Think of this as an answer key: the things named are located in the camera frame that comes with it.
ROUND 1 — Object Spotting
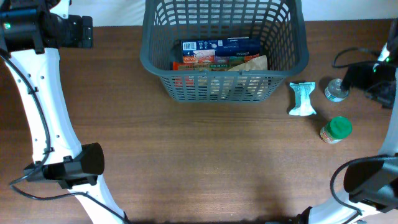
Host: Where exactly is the green lid jar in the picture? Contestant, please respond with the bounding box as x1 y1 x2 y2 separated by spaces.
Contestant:
320 116 353 144

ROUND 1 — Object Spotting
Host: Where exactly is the beige paper pouch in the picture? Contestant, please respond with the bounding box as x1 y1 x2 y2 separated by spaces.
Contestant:
211 55 269 96

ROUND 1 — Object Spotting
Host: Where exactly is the blue tissue box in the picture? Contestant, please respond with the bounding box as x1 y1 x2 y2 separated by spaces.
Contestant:
181 37 261 63

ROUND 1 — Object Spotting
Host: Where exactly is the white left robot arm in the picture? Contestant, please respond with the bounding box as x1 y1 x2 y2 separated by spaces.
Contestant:
1 0 128 223

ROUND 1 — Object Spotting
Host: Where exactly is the light green snack packet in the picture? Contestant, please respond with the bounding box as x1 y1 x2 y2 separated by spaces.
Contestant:
289 82 317 116

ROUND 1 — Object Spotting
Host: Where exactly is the silver tin can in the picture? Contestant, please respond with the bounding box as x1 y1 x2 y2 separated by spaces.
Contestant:
324 78 349 103

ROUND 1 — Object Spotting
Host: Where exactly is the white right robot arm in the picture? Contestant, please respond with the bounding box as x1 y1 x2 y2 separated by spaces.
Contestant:
291 19 397 223

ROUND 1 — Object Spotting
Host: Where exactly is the grey plastic basket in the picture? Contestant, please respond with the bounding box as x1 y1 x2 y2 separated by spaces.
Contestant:
140 0 309 102

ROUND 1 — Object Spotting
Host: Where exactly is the San Remo spaghetti packet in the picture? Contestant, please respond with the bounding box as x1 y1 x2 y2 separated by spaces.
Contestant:
172 62 235 87

